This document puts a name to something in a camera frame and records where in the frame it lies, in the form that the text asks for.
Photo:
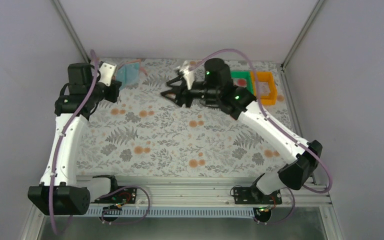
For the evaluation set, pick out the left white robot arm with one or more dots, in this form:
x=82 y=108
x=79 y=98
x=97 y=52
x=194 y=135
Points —
x=58 y=192

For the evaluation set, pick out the orange plastic bin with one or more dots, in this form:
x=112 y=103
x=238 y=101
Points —
x=266 y=76

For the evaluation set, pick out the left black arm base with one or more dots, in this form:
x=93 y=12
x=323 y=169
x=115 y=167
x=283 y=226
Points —
x=112 y=197

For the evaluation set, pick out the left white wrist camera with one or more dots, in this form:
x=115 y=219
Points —
x=106 y=72

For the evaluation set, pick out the aluminium mounting rail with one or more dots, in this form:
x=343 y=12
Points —
x=195 y=191

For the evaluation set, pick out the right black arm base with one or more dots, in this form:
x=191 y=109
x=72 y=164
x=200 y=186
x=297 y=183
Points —
x=251 y=195

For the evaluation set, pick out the green plastic bin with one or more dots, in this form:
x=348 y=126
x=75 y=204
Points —
x=246 y=75

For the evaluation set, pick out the white red card in green bin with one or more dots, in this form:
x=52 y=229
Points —
x=241 y=82

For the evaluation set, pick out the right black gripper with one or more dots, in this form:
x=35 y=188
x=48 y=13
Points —
x=184 y=95

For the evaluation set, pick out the white card in orange bin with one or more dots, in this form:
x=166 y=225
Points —
x=264 y=89

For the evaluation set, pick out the orange leather card holder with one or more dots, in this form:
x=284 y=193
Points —
x=129 y=72

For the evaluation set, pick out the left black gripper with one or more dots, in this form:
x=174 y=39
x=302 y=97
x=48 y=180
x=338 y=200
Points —
x=113 y=91

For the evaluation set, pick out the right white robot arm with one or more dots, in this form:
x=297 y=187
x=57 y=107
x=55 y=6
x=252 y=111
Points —
x=218 y=90

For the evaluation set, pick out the floral table mat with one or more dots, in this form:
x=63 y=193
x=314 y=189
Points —
x=143 y=134

